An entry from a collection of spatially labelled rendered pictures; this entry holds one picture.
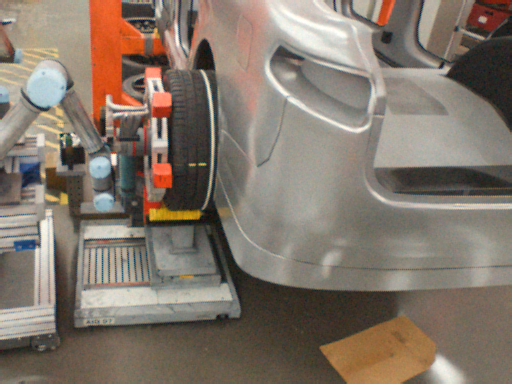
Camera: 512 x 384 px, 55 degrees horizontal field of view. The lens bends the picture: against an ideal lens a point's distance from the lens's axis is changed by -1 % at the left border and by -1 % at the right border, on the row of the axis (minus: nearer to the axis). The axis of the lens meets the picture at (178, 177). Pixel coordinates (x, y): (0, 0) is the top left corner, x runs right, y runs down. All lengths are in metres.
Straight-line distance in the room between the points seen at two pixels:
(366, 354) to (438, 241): 1.16
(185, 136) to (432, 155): 1.13
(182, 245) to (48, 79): 1.32
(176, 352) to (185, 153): 0.98
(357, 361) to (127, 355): 1.09
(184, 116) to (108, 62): 0.77
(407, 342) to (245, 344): 0.82
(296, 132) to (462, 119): 1.50
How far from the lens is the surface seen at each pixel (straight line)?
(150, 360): 2.40
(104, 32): 2.59
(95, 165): 1.78
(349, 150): 1.32
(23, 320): 2.30
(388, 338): 2.75
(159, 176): 1.96
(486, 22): 6.06
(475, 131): 2.69
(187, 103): 2.02
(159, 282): 2.54
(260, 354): 2.48
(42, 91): 1.62
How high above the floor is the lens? 1.89
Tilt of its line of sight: 31 degrees down
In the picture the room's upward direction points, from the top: 4 degrees clockwise
